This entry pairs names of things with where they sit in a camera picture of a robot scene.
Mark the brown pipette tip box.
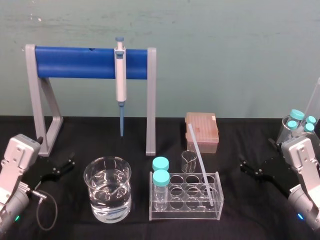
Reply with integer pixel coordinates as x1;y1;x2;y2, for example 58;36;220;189
184;111;221;154

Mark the black table cloth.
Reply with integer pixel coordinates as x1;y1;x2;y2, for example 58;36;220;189
0;115;320;240

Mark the white and blue pipette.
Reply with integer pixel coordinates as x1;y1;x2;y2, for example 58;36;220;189
114;36;127;138

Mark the clear acrylic tube rack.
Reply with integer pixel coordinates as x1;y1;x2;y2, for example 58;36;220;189
149;171;225;222

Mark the large glass beaker with water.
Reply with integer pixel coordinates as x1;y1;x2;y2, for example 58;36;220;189
83;156;133;224

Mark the small empty glass beaker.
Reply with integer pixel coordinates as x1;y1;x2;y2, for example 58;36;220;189
181;150;199;175

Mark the thin dark wrist cable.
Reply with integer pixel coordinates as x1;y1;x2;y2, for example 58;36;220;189
29;189;59;231

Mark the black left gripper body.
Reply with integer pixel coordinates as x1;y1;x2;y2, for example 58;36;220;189
30;155;65;190

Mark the clear glass beaker holding vials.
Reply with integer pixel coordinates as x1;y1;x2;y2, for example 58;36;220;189
276;115;320;146

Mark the grey and blue pipette stand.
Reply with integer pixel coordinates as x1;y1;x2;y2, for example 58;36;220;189
24;44;158;157

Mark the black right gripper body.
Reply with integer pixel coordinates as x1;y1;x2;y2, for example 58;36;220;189
258;151;297;198

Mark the tall clear plastic cylinder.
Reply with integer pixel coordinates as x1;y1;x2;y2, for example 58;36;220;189
303;76;320;121

